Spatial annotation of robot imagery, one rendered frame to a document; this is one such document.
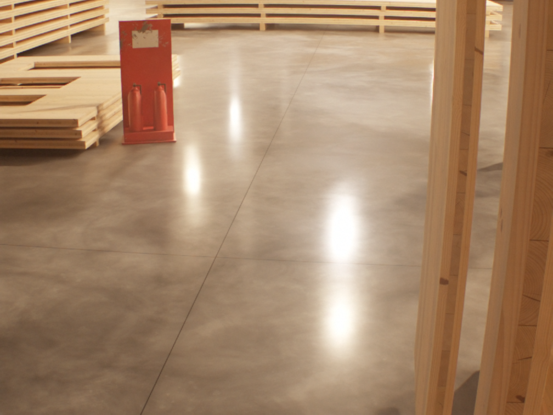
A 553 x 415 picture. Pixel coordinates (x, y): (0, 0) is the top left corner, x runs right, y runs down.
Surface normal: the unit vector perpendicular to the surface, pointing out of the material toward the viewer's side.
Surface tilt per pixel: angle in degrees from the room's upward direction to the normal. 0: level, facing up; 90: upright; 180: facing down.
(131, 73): 90
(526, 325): 87
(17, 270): 0
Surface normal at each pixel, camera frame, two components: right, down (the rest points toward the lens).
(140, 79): 0.16, 0.32
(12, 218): 0.00, -0.95
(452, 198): -0.16, 0.28
